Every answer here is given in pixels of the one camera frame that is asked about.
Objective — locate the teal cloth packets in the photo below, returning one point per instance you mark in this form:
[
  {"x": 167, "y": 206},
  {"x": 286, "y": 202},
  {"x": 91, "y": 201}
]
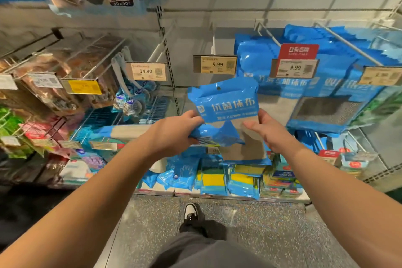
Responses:
[{"x": 94, "y": 129}]

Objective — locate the person's right forearm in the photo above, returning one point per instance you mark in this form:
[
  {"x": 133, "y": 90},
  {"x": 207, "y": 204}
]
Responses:
[{"x": 352, "y": 208}]

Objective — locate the yellowish price tag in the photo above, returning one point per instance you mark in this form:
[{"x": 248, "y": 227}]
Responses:
[
  {"x": 380, "y": 76},
  {"x": 215, "y": 65},
  {"x": 146, "y": 71}
]

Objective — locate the blue steel-cloth packets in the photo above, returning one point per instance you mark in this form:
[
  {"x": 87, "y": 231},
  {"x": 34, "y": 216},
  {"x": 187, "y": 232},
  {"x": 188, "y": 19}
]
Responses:
[{"x": 342, "y": 45}]

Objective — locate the hanging brownish packets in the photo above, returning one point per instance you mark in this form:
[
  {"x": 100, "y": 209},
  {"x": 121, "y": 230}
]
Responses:
[{"x": 81, "y": 57}]

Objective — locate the red white price tag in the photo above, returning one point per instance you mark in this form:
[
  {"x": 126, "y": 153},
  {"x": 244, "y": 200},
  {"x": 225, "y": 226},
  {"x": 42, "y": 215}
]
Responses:
[{"x": 295, "y": 63}]

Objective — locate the blue cloth packet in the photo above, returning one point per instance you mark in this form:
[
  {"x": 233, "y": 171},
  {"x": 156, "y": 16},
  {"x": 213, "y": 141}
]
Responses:
[{"x": 223, "y": 104}]

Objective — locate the bright yellow price tag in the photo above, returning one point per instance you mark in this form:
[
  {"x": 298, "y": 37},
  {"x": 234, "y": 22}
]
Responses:
[{"x": 83, "y": 87}]

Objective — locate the person's right hand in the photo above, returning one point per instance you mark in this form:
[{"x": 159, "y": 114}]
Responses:
[{"x": 273, "y": 133}]

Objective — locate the blue glove packets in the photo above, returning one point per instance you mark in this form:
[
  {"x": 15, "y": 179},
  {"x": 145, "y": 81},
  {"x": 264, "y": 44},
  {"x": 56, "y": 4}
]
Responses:
[{"x": 182, "y": 173}]

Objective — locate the yellow green sponge packets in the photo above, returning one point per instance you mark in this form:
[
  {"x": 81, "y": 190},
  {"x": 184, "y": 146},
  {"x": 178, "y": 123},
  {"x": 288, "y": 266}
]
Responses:
[{"x": 213, "y": 180}]

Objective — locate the pink goods pile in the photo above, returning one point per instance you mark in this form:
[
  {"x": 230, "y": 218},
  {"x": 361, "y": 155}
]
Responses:
[{"x": 37, "y": 133}]

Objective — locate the person's grey trousers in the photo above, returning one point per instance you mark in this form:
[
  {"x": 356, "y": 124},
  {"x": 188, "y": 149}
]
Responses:
[{"x": 207, "y": 252}]

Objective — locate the person's black shoe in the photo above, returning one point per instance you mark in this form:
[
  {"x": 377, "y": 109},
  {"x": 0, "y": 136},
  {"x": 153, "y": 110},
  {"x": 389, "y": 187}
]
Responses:
[{"x": 190, "y": 212}]

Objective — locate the person's left hand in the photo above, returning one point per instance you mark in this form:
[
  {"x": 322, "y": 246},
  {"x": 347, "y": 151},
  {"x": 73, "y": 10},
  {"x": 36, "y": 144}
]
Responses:
[{"x": 173, "y": 134}]

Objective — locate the blue cloth packets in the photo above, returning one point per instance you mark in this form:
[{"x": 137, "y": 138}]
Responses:
[{"x": 251, "y": 57}]

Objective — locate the striped sponge packets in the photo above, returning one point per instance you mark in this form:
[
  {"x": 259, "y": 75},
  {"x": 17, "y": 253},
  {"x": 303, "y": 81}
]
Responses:
[{"x": 276, "y": 183}]

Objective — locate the pale white price tag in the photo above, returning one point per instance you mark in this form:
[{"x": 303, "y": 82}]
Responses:
[
  {"x": 44, "y": 80},
  {"x": 6, "y": 81}
]

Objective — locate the metal peg hook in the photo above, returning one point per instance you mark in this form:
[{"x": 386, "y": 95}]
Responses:
[
  {"x": 348, "y": 43},
  {"x": 160, "y": 45},
  {"x": 213, "y": 42},
  {"x": 267, "y": 32}
]

